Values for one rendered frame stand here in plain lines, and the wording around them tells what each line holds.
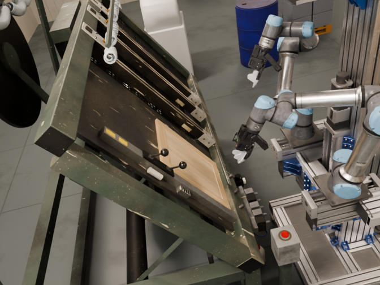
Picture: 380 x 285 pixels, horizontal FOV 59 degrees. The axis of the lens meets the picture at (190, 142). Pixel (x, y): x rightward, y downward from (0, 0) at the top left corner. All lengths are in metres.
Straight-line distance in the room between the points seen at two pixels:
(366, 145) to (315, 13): 4.60
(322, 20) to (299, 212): 3.90
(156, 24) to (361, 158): 3.70
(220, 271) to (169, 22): 3.58
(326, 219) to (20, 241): 2.87
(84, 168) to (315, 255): 1.90
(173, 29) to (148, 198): 3.63
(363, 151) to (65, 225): 2.88
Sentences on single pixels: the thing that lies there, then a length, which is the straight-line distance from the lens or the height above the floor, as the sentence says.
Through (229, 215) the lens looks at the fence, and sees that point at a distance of 1.97.
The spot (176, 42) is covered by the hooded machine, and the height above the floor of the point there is 0.68.
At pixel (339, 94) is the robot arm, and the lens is 1.61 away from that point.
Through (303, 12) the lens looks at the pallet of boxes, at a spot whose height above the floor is 0.44.
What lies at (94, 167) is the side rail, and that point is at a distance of 1.28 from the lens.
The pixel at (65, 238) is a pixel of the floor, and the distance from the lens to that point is 3.58.
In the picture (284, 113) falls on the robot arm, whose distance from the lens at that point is 1.51.
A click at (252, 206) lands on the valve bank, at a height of 0.76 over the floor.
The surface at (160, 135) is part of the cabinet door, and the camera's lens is 1.94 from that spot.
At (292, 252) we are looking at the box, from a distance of 1.95.
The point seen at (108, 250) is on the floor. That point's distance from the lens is 3.28.
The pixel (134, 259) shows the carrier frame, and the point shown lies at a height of 0.72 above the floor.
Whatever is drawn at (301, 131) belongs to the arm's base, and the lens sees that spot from 2.25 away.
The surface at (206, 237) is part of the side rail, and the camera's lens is 1.65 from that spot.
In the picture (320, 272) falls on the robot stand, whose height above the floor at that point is 0.21.
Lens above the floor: 2.50
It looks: 38 degrees down
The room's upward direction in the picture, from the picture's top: 13 degrees counter-clockwise
